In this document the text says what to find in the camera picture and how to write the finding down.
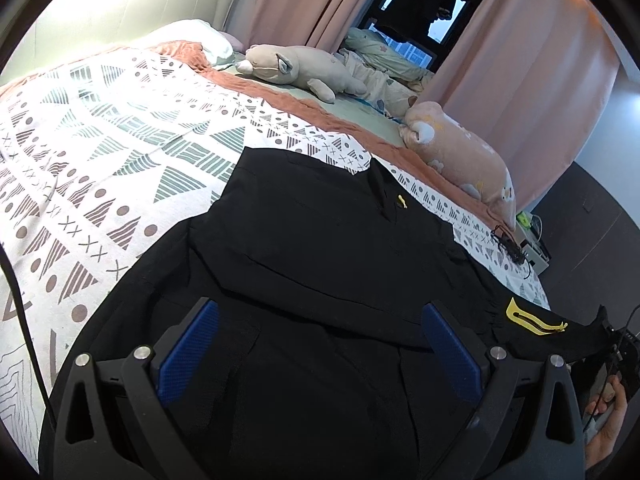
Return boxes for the patterned white bedspread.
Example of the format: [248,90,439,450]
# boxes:
[0,47,551,471]

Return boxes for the white pillow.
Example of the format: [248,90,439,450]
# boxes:
[150,19,235,66]

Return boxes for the person's right hand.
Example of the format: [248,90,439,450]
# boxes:
[582,377,631,468]

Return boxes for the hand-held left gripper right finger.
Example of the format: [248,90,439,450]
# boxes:
[421,300,586,480]

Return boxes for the pink plush toy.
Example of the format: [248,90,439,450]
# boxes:
[398,101,518,231]

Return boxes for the black garment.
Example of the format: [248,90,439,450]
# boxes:
[37,146,618,480]

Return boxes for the grey bedside box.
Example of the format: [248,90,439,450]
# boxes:
[515,212,551,273]

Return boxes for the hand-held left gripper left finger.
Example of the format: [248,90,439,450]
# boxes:
[54,297,221,480]

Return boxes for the black cable bundle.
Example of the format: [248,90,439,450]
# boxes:
[490,225,533,278]

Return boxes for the grey plush toy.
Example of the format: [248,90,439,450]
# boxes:
[235,44,368,105]

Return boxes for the crumpled light green blanket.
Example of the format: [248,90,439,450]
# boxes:
[337,27,436,118]

